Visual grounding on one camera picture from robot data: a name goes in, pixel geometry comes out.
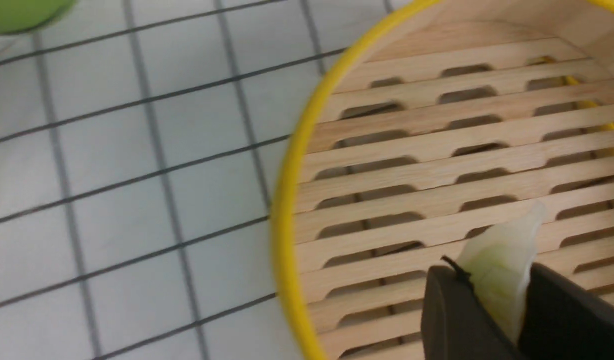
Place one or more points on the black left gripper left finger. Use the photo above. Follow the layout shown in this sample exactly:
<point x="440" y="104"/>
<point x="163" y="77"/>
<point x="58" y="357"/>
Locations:
<point x="454" y="324"/>

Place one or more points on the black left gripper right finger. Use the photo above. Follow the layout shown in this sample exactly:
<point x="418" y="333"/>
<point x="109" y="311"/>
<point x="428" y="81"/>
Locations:
<point x="563" y="321"/>

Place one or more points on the green dumpling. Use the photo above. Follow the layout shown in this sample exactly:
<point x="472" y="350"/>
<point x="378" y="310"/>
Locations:
<point x="499" y="262"/>

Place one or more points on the bamboo steamer tray yellow rim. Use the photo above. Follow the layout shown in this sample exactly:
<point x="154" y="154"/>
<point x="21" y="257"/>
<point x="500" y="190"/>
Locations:
<point x="444" y="119"/>

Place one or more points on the white grid tablecloth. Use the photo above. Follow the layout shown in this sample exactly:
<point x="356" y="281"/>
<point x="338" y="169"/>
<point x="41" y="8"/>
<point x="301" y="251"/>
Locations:
<point x="140" y="142"/>

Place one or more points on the green toy watermelon ball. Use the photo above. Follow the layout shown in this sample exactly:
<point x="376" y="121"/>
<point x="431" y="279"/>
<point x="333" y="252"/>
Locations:
<point x="23" y="16"/>

